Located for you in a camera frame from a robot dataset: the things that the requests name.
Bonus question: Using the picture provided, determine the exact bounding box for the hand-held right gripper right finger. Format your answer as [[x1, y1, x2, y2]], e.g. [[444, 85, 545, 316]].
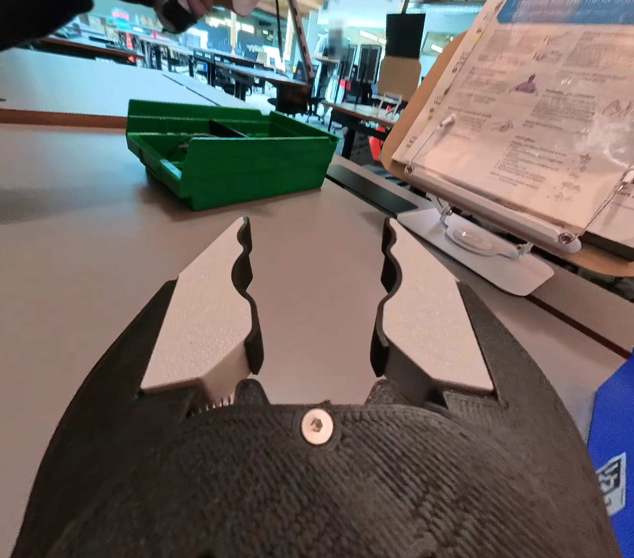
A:
[[370, 217, 496, 409]]

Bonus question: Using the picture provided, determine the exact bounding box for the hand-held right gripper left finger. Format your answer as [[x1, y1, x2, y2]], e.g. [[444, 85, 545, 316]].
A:
[[140, 216, 264, 403]]

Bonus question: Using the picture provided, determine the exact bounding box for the green plastic bin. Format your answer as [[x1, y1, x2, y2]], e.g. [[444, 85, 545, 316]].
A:
[[125, 99, 341, 213]]

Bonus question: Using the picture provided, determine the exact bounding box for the blue bin with white label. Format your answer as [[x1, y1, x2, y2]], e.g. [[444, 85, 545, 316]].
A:
[[586, 349, 634, 558]]

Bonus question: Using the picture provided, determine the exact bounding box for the background wooden desk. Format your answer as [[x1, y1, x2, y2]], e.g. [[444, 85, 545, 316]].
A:
[[321, 99, 403, 129]]

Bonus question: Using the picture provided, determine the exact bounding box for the wooden document stand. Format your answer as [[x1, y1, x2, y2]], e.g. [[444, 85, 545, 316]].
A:
[[380, 0, 634, 297], [377, 55, 423, 104]]

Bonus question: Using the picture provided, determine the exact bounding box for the black hanging panel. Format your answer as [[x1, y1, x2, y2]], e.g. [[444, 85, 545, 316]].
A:
[[385, 13, 428, 60]]

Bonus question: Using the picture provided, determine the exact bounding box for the printed instruction sheet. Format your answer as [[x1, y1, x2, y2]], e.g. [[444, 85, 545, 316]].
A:
[[391, 0, 634, 248]]

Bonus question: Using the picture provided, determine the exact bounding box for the black desk cable cover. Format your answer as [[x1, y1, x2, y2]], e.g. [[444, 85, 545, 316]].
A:
[[326, 163, 420, 218]]

